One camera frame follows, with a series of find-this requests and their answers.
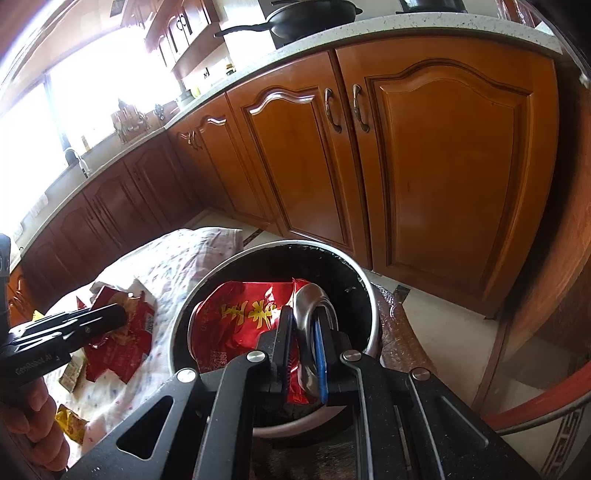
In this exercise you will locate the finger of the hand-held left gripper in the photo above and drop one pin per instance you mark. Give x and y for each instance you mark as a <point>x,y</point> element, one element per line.
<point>92,323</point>

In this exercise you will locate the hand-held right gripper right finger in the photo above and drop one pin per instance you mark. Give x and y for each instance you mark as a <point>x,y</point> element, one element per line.
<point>319,360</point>

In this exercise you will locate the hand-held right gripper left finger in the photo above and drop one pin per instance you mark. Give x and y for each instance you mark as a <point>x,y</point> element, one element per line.
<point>281,350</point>

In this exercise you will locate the torn red snack wrapper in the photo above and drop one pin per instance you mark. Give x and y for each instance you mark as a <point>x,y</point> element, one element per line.
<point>115,357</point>

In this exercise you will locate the red foil snack packet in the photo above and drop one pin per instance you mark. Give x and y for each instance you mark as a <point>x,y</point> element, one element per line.
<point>240,300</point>

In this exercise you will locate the white bin with black liner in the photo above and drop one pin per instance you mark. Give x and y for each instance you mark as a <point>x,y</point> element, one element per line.
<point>351,286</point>

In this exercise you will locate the person's left hand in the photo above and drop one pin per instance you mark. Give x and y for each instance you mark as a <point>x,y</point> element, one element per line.
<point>44,415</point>

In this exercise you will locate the small beige green packet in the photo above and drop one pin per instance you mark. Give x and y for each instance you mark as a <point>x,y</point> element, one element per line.
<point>73,374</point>

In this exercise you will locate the yellow snack packet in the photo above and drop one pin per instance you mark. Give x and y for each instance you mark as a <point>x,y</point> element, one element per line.
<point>71,422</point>

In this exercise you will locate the dark wooden cabinet door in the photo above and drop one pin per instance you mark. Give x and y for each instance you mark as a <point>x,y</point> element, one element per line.
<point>120,207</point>
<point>78,235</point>
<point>161,184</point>

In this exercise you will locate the brown shiny plastic sheet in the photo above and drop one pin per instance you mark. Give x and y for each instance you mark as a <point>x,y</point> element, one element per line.
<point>406,337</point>

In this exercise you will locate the floral printed cloth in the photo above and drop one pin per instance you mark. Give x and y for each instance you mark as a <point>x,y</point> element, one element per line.
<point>184,258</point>

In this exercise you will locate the metal sink faucet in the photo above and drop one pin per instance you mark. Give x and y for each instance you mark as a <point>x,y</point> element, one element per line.
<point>78,161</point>

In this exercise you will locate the narrow orange wooden cabinet door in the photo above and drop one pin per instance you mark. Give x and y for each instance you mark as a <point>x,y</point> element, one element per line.
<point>217,170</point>

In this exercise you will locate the wooden knife block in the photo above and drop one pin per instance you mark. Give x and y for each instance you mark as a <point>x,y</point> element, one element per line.
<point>129,122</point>

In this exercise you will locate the small dark utensil stand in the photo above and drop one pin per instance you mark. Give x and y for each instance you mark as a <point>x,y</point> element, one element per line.
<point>159,112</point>

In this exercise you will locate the large orange wooden cabinet door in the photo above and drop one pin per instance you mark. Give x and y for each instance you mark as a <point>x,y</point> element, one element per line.
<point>452,175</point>

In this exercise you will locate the red rimmed round stool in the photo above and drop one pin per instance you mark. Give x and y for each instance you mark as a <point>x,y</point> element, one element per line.
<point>545,397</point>

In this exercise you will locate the bright window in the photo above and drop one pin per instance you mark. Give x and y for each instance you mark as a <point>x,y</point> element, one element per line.
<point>92,92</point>

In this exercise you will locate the black frying pan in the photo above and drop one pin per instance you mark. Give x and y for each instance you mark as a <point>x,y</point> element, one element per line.
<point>314,18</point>

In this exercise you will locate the wooden kitchen cabinets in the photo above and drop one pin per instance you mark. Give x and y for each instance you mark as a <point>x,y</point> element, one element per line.
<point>415,34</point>

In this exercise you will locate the black pot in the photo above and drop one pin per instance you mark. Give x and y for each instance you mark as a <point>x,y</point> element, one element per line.
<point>434,4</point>

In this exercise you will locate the wooden wall cabinets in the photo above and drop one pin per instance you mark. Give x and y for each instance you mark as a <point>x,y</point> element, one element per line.
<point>171,27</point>

